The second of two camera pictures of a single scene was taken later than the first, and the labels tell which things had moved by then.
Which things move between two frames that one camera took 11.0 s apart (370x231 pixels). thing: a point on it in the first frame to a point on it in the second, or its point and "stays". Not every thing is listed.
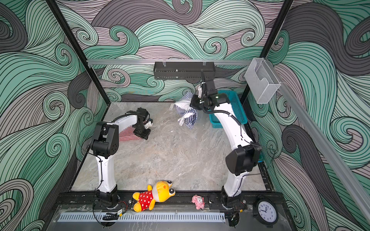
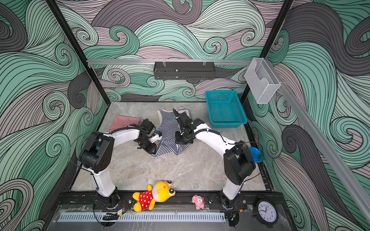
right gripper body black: [202, 102] to [183, 137]
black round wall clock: [266, 212] stays
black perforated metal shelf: [183, 70] stays
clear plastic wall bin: [262, 81] stays
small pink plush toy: [199, 201] stays
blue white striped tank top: [182, 107] to [168, 126]
